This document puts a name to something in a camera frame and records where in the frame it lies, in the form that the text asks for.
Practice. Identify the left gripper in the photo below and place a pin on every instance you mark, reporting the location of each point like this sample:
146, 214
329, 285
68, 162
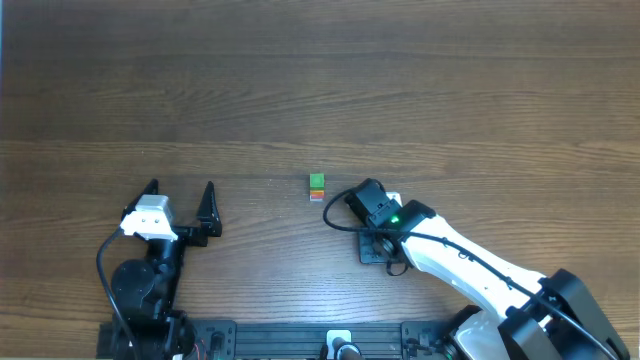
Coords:
192, 236

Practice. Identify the red cube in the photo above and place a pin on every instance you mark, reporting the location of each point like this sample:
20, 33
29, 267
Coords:
316, 198

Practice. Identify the orange cube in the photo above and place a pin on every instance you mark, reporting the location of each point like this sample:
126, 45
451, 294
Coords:
317, 192

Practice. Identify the green cube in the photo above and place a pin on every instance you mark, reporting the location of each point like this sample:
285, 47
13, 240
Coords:
317, 180

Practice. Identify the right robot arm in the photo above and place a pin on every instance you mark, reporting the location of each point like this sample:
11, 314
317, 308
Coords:
465, 270

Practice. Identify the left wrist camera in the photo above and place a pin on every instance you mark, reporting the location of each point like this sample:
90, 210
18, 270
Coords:
150, 217

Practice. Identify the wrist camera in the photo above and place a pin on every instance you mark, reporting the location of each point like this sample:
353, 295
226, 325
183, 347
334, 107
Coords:
395, 198
150, 217

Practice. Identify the mounting rail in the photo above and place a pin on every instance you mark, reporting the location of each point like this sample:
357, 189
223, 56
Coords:
300, 340

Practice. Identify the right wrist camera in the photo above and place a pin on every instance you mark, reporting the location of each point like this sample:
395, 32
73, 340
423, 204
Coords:
395, 198

